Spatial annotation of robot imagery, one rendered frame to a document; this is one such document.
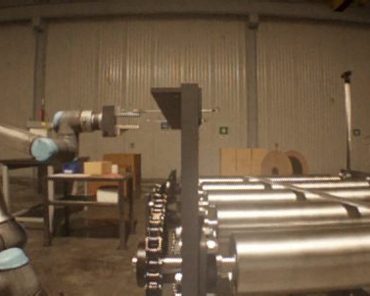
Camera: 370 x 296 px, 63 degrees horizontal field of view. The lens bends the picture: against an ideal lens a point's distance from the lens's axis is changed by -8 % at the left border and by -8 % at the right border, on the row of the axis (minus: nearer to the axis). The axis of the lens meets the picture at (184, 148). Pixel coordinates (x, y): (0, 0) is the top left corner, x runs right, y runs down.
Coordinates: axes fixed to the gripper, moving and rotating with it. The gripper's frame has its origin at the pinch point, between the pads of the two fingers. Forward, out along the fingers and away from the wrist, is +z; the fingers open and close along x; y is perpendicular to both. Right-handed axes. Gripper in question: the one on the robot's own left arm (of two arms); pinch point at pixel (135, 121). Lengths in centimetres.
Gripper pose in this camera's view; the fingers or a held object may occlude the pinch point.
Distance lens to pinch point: 134.3
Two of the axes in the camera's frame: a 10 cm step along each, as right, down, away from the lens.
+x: 0.0, -10.0, 0.0
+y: 0.1, 0.0, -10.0
